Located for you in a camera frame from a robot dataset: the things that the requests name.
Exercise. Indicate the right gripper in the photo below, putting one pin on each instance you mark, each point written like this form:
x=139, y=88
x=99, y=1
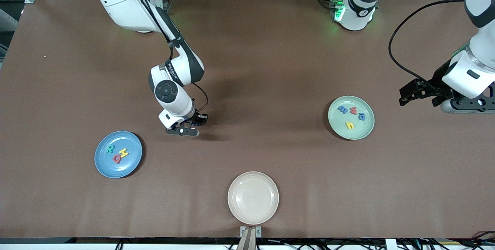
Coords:
x=197, y=118

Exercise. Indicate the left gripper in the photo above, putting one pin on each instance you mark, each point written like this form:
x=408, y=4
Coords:
x=438, y=80

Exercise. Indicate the yellow foam letter H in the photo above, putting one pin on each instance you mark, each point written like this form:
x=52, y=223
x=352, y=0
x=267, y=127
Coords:
x=348, y=125
x=123, y=152

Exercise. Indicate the red foam letter Q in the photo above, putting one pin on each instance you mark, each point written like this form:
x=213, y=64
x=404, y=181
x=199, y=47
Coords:
x=114, y=159

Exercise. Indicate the teal foam letter R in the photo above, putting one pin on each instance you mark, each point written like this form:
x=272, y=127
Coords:
x=109, y=149

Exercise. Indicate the blue foam letter a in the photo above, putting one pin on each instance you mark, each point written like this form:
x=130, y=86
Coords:
x=360, y=118

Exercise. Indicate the red foam letter w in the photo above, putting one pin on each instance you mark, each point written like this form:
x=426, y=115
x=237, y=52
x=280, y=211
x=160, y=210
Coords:
x=353, y=110

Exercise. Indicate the blue lowercase foam letter m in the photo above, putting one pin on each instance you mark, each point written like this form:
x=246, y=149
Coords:
x=342, y=109

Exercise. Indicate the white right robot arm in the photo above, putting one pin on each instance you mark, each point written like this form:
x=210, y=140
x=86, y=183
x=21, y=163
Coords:
x=120, y=2

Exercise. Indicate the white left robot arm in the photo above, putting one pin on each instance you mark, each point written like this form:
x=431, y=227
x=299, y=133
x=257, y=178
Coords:
x=357, y=10

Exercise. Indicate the blue plate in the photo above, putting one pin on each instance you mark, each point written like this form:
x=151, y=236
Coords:
x=127, y=169

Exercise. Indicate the beige plate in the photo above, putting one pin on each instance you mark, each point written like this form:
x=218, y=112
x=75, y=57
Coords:
x=253, y=198

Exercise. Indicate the green plate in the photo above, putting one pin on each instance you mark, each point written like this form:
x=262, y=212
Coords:
x=351, y=132

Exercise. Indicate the brown table cover mat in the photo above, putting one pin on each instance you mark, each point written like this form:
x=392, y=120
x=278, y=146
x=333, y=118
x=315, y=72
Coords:
x=270, y=49

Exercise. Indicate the grey base connector box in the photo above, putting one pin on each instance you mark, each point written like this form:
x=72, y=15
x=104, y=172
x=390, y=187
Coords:
x=164, y=2
x=335, y=6

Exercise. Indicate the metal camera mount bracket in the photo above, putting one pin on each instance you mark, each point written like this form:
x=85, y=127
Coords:
x=250, y=231

